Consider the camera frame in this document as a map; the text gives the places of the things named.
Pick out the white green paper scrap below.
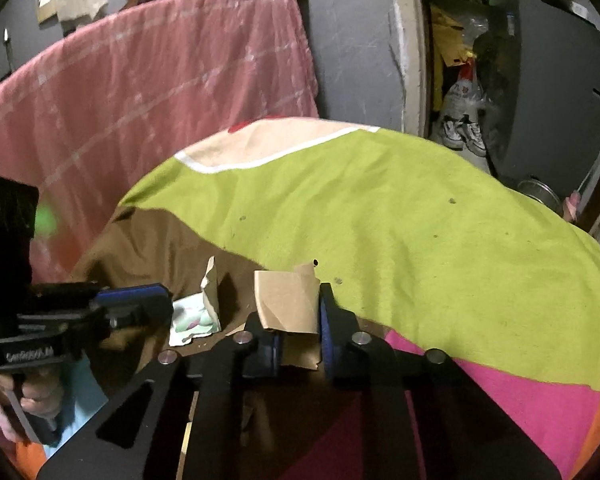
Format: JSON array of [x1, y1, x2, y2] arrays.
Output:
[[169, 257, 221, 347]]

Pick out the brown cardboard piece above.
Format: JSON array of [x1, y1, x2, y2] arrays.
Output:
[[254, 261, 321, 370]]

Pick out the person left hand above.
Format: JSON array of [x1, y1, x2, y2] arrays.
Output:
[[0, 366, 65, 419]]

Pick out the colourful patchwork table cloth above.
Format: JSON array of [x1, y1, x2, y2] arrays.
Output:
[[14, 115, 600, 480]]

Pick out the pink checked cloth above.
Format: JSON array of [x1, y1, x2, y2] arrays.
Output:
[[0, 0, 317, 282]]

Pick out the steel pot on floor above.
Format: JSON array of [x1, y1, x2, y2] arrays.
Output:
[[517, 178, 564, 216]]

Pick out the pink bottle on floor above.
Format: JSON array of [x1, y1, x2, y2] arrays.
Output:
[[562, 191, 581, 223]]

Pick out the white sneakers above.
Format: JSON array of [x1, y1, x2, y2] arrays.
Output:
[[439, 115, 486, 157]]

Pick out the grey cabinet in doorway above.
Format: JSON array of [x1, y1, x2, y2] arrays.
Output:
[[474, 0, 600, 196]]

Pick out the yellow bag in closet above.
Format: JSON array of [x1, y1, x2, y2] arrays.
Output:
[[430, 4, 475, 112]]

